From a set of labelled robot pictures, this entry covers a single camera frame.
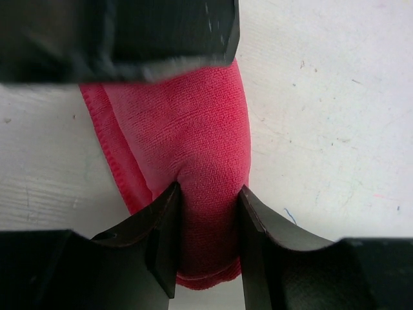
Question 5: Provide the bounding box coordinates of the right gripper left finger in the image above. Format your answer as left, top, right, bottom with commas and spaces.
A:
1, 183, 181, 309

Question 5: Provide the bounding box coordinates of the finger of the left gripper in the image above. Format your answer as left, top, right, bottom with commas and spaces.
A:
1, 0, 240, 84

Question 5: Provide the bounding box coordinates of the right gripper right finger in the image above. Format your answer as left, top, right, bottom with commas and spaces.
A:
237, 187, 412, 309

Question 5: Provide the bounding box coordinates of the pink towel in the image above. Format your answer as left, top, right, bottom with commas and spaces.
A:
79, 63, 251, 290

